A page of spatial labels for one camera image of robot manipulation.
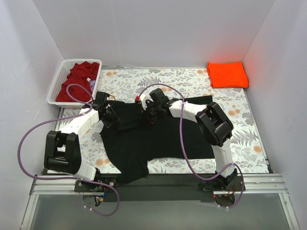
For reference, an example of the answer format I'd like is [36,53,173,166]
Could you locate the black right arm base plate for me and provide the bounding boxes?
[199,176,246,191]

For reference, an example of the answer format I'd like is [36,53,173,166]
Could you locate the white plastic laundry basket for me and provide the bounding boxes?
[47,58,102,109]

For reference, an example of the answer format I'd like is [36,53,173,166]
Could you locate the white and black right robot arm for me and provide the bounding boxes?
[135,89,237,191]

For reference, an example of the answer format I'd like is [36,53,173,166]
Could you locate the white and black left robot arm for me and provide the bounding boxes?
[44,92,118,192]

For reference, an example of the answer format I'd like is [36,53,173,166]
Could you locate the red t-shirt in basket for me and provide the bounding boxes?
[56,61,99,102]

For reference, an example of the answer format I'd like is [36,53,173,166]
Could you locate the aluminium front rail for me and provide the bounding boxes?
[31,173,288,194]

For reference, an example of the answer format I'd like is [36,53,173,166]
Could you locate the lavender garment in basket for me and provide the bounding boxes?
[87,78,96,92]

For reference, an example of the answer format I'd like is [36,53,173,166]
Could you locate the folded orange t-shirt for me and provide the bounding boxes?
[207,62,249,88]

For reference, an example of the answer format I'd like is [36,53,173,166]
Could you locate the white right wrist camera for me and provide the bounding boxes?
[135,93,149,110]

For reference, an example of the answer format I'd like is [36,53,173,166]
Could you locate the black t-shirt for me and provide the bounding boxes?
[100,101,214,184]

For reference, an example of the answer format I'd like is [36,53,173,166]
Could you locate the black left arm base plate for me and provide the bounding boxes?
[74,176,117,193]

